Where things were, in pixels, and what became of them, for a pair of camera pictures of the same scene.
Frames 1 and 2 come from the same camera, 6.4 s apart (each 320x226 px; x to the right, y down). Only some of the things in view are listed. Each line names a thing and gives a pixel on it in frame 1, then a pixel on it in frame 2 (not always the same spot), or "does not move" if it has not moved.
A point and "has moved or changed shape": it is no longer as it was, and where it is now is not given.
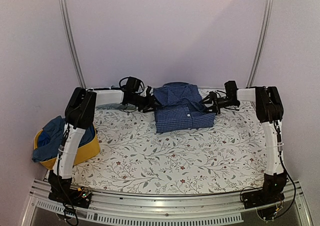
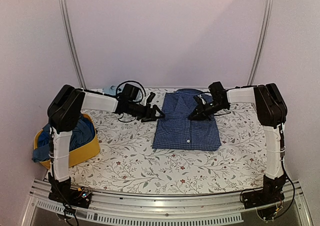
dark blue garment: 50,138 does not move
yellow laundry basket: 83,153 does not move
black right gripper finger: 211,99 to 199,113
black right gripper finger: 213,109 to 199,101
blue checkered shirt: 182,108 has moved or changed shape
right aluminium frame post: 270,2 does not move
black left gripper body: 140,102 to 137,112
